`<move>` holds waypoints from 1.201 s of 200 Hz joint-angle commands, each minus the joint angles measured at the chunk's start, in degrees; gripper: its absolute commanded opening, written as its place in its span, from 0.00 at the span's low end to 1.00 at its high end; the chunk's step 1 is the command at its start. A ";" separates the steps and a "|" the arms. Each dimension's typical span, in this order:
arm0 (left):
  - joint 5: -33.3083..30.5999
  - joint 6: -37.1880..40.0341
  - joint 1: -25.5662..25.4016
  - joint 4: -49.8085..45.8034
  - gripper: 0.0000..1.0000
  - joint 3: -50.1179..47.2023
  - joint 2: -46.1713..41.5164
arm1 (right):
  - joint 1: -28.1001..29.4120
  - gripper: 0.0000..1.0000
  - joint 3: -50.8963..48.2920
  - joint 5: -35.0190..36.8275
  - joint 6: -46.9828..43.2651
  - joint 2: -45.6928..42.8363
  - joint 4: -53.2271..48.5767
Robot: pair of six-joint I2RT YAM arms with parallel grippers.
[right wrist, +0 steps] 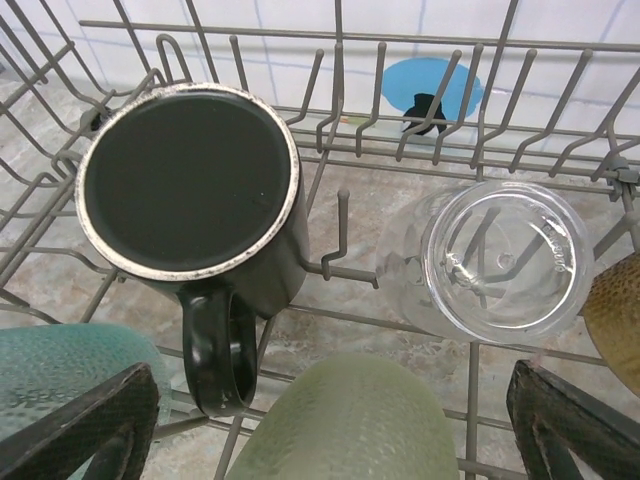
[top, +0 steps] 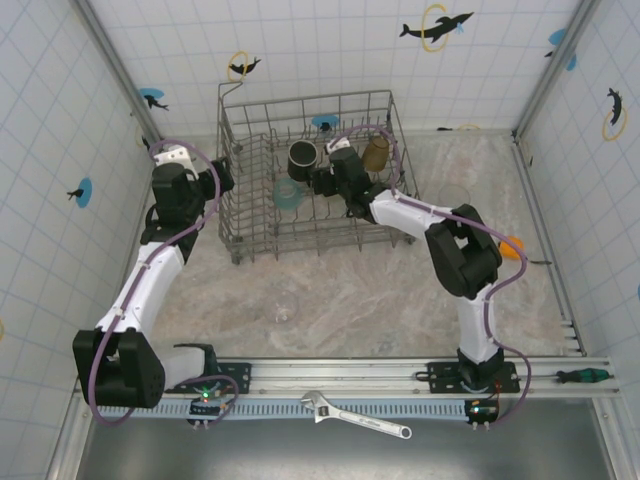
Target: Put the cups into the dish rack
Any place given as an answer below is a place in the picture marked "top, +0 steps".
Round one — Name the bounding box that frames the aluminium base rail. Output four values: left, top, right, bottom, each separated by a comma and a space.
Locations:
512, 130, 589, 357

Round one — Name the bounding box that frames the grey slotted cable duct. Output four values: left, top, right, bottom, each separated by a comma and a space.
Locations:
92, 398, 474, 421

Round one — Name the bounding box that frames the amber textured plastic cup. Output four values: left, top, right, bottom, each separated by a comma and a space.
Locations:
361, 137, 391, 173

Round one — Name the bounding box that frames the aluminium front rail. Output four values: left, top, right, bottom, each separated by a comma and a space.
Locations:
72, 355, 621, 401

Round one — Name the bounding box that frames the aluminium corner post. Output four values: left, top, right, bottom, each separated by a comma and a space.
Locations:
512, 0, 601, 141
73, 0, 166, 151

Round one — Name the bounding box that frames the teal textured plastic cup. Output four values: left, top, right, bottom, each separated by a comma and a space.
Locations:
272, 178, 304, 212

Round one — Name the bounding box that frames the small dolphin ring wall decal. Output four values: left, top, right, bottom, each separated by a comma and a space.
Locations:
601, 87, 629, 143

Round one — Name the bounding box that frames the green handled screwdriver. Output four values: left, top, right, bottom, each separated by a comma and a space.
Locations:
555, 367, 615, 385

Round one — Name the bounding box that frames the black mug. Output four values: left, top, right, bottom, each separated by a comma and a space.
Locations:
287, 139, 319, 182

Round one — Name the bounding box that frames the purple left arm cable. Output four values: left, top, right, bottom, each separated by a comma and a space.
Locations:
88, 138, 241, 427

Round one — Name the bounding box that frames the silver adjustable wrench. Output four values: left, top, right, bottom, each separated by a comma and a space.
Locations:
299, 391, 414, 441

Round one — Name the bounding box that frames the large dolphin ring wall decal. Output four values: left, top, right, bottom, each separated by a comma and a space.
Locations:
398, 3, 475, 54

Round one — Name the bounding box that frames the yellow-orange plastic cup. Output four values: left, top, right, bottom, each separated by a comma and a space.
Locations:
498, 236, 525, 262

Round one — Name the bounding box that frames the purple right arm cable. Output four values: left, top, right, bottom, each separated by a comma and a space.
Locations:
335, 124, 532, 429

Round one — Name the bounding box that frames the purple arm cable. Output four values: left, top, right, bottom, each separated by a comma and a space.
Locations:
88, 138, 241, 427
335, 124, 532, 429

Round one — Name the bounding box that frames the grey wire dish rack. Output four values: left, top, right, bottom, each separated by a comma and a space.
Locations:
217, 82, 421, 265

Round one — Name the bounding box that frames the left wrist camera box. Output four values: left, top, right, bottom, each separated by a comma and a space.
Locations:
152, 144, 197, 169

